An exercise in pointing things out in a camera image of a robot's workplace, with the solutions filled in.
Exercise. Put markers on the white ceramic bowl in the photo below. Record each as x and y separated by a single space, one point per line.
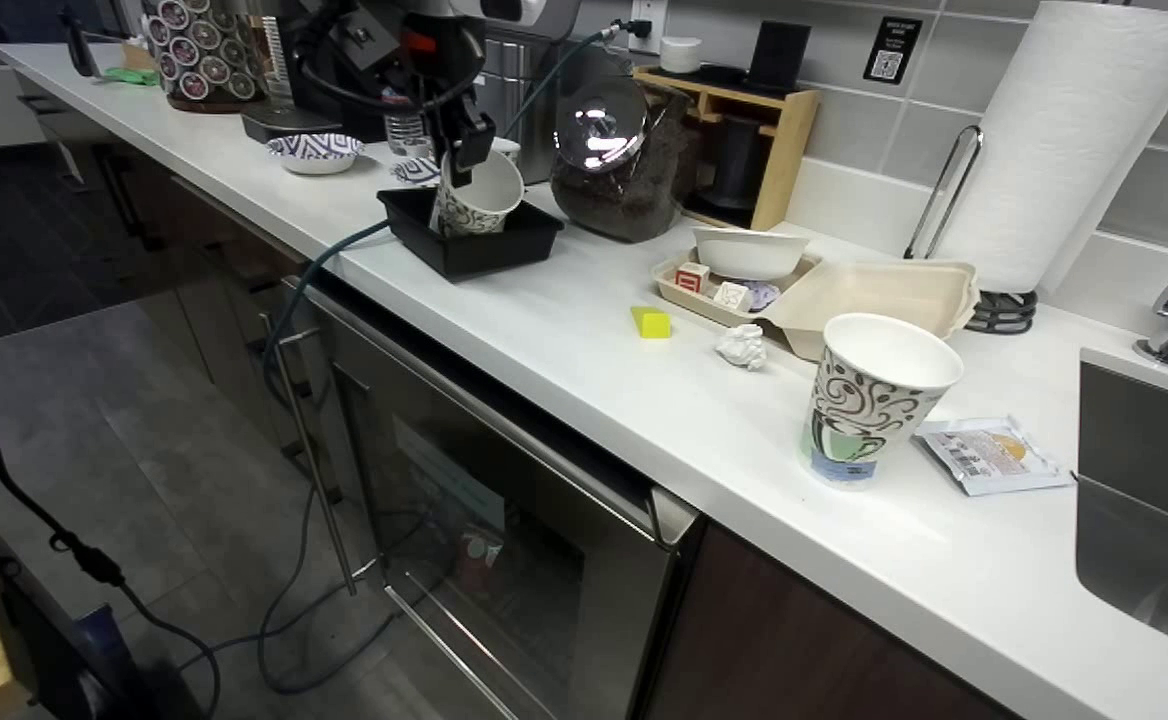
750 253

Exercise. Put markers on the round glass jar dark contents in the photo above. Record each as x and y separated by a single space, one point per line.
616 160

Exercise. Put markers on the circle patterned canister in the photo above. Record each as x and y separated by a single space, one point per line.
207 55

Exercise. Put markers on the small dark object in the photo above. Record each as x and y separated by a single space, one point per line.
80 51

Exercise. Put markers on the crumpled white paper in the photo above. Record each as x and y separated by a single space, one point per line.
747 347

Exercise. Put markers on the beige tray with packets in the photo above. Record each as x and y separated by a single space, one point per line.
710 288

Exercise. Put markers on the dark blue bag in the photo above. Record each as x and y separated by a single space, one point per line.
77 654

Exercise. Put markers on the silver countertop appliance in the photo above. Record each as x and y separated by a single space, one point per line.
527 82

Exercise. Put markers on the stainless steel dishwasher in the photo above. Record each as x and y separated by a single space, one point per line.
516 533

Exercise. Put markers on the black box on rack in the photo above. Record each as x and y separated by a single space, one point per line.
781 59

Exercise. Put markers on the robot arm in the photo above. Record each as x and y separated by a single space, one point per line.
365 31

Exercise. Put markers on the metal paper towel holder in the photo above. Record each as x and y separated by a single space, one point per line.
944 187

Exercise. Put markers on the wooden rack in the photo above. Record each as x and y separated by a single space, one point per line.
784 145

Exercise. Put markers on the white paper towel roll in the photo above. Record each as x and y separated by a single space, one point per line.
1079 135

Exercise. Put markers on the beige takeout container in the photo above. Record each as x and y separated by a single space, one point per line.
877 296

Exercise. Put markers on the yellow sponge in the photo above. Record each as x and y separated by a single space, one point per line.
655 320

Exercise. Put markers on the clear water bottle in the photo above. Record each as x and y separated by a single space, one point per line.
407 136

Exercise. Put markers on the black coffee machine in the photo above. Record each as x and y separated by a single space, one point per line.
327 100

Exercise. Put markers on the stainless steel sink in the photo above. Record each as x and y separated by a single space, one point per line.
1149 493

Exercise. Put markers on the green sponge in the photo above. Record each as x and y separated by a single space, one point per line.
131 72

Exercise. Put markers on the black square box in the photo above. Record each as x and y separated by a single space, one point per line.
506 245

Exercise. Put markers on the blue patterned bowl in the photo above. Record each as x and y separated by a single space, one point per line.
312 155

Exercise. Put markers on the small patterned plate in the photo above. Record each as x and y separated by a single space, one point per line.
414 171

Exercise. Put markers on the small paper packet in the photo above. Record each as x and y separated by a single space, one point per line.
991 459

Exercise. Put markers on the small white cup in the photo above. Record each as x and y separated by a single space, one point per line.
681 55

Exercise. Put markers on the white wall outlet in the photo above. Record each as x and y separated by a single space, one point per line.
650 26

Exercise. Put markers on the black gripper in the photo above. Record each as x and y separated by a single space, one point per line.
441 66

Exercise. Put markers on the black wall sign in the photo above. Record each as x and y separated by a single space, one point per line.
894 51

